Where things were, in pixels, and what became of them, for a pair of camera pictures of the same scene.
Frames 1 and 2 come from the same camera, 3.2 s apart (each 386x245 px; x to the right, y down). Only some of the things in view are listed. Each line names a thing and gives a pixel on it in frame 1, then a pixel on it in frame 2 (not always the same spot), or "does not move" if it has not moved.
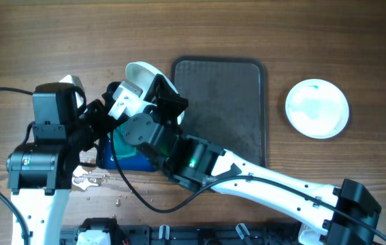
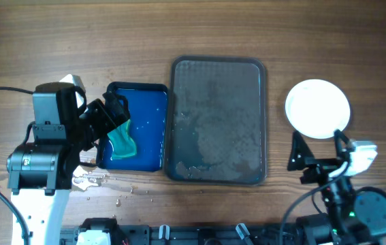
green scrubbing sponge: [121, 148] does not move
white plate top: [141, 75] to [316, 108]
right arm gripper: [166, 97] to [320, 168]
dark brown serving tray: [224, 99] does not move
